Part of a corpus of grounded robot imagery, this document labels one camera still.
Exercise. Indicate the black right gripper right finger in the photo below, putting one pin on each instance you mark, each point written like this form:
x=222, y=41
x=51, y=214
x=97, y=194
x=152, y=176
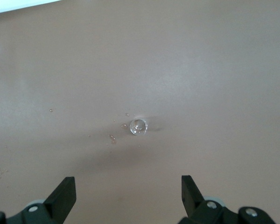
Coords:
x=193, y=200

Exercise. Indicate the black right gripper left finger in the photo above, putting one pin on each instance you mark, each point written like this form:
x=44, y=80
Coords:
x=58, y=200

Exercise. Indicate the small clear glass cup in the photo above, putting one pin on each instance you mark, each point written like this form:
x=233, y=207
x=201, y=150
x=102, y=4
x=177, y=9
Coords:
x=138, y=127

